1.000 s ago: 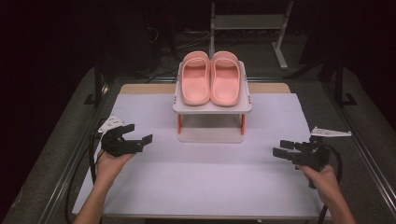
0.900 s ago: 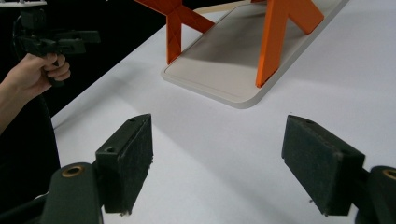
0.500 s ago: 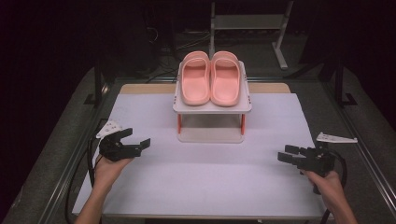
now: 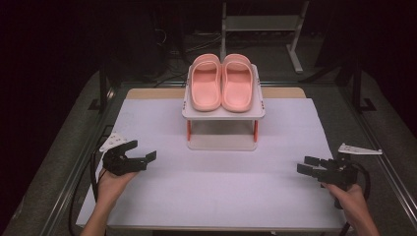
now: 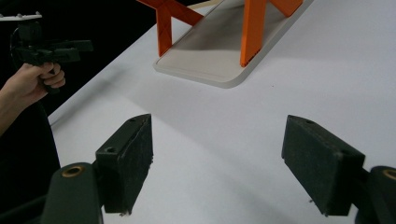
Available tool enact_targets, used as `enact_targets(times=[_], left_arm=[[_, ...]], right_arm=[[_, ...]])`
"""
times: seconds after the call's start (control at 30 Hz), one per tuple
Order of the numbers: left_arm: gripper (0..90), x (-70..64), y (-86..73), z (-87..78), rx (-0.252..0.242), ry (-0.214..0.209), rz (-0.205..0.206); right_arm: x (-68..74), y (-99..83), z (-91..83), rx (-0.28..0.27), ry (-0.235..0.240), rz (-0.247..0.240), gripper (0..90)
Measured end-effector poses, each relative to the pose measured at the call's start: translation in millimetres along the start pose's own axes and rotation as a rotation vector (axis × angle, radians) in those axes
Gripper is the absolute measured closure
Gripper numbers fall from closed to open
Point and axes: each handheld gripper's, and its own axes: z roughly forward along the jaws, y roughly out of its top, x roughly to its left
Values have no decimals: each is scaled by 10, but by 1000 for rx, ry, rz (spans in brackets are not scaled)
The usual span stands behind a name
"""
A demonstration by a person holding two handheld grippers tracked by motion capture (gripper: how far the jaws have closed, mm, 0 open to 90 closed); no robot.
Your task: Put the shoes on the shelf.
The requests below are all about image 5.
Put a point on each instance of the white shoe rack orange posts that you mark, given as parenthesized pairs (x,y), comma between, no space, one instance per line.
(218,53)

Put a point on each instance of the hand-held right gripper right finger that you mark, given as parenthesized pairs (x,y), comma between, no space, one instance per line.
(320,168)

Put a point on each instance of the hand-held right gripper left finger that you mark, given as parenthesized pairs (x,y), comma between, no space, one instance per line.
(127,165)

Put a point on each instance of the white table mat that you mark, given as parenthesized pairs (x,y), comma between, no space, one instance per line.
(224,140)

